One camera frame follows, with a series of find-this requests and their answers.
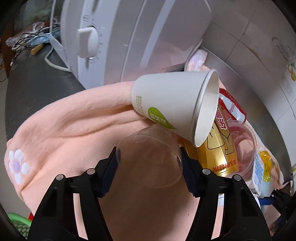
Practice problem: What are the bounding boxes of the white microwave oven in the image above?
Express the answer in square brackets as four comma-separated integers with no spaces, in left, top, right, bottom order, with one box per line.
[50,0,212,90]

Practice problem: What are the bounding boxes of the clear plastic bag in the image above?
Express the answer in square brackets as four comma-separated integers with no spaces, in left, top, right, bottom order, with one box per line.
[6,21,50,45]

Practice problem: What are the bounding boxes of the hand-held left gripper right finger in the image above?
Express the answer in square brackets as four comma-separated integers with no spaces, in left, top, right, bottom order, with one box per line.
[179,147,271,241]

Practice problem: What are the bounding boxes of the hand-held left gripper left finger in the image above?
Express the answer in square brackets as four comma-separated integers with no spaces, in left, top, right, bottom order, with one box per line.
[27,146,121,241]

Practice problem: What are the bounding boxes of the pink flower printed blanket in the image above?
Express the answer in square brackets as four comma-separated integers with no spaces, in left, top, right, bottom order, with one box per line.
[4,62,292,241]

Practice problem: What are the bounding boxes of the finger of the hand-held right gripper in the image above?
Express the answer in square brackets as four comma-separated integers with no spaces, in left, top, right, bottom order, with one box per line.
[259,189,294,234]

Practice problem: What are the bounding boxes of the small clear plastic cup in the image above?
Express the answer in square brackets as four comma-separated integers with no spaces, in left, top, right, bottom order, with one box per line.
[228,119,258,180]

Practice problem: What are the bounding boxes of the white blue milk carton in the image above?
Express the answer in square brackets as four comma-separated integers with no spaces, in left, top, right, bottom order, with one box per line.
[245,153,265,196]

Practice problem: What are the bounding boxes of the white cord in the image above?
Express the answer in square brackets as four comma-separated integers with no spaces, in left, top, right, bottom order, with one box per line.
[44,46,72,72]

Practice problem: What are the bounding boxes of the wooden handle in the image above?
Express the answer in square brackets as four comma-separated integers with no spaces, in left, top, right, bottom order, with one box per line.
[31,44,44,55]

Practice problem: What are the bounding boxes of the yellow plastic wrapper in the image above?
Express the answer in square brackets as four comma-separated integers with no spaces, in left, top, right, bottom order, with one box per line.
[258,151,275,182]

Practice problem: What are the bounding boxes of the white paper cup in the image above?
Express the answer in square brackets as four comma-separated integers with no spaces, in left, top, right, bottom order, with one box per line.
[131,69,219,148]

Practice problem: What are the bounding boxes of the tangled black cables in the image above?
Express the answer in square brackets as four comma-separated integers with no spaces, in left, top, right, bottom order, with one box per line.
[10,23,62,61]

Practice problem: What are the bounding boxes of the white pink cloth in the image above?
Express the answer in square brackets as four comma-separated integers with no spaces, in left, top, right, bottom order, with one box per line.
[184,49,207,72]

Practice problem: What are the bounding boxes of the red soda can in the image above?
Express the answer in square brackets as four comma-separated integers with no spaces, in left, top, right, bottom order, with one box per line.
[217,88,247,123]

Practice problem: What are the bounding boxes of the light blue cloth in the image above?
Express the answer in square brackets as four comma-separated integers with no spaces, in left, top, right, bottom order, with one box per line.
[29,35,51,45]

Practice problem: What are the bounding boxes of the green plastic mesh basket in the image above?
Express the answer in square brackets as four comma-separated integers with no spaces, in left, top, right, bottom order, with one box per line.
[7,212,33,241]

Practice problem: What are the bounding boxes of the gold drink can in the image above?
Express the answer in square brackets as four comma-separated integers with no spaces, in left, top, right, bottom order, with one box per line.
[184,102,238,178]

